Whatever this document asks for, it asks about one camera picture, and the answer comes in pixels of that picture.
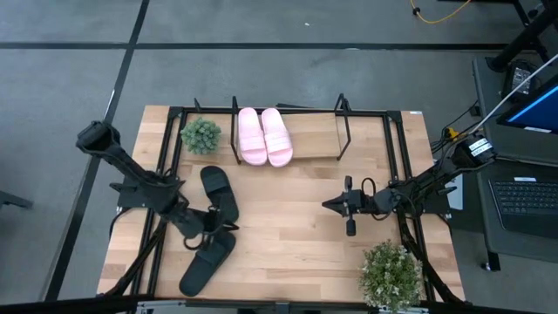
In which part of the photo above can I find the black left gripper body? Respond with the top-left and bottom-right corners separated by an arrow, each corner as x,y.
198,203 -> 230,245

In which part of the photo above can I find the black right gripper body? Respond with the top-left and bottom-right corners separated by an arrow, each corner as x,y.
342,175 -> 383,237

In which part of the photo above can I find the black slide sandal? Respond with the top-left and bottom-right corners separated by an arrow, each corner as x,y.
200,165 -> 240,223
179,230 -> 237,297

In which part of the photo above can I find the pink slide sandal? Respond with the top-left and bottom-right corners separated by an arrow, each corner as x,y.
260,107 -> 294,168
237,107 -> 268,167

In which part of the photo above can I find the white-flowered plant in black pot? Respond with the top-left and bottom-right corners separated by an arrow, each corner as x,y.
359,239 -> 425,313

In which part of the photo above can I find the small dark green plant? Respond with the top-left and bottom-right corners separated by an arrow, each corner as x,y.
180,116 -> 222,155

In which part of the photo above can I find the white paper sheet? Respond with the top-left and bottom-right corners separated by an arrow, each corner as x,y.
446,174 -> 466,211

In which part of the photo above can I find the grey side desk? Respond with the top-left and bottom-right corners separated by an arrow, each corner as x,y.
473,56 -> 558,272

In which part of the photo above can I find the black laptop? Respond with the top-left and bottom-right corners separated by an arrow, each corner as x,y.
487,176 -> 558,239

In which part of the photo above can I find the monitor with blue screen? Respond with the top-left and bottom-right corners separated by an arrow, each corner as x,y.
496,73 -> 558,136

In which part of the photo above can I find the black power adapter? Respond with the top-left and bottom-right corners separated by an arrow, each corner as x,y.
500,58 -> 541,104

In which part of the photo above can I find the black chair leg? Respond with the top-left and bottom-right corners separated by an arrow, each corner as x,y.
0,190 -> 34,211

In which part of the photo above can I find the black stand leg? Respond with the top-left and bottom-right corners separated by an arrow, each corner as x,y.
486,0 -> 558,73

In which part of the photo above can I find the wooden shelf with black frame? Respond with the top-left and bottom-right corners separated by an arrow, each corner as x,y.
230,93 -> 352,166

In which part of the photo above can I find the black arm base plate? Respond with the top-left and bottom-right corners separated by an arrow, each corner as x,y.
111,181 -> 175,209
390,178 -> 451,215

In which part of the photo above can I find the black aluminium table frame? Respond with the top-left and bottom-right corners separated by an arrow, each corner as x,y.
98,104 -> 467,314

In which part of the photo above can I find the white cable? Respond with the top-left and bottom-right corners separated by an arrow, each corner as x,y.
470,54 -> 558,136

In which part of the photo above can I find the yellow cable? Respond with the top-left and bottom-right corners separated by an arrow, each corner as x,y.
409,0 -> 472,25

